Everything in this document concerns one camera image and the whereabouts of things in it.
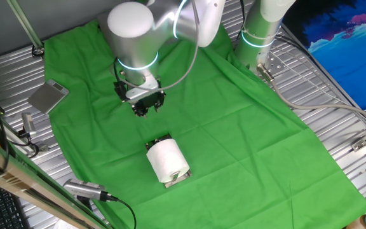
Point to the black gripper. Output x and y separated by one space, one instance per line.
148 101

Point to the white toilet paper roll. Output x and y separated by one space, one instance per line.
167 159

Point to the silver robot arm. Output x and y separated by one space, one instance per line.
132 47

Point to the chrome toilet paper holder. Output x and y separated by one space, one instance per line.
180 180

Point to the grey flat pad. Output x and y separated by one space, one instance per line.
105 28

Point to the green cloth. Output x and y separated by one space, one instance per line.
234 143

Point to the silver digital scale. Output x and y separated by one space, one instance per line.
48 97

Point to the blue painted poster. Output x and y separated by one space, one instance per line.
345 57

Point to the silver ribbed camera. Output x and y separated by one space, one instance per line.
84 188

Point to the small metal bracket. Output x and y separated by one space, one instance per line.
44 148

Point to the small silver camera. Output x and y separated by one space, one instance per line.
28 124

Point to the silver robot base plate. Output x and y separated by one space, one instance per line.
275 63

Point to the aluminium frame post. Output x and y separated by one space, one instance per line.
27 27

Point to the aluminium frame beam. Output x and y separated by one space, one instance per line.
11 178

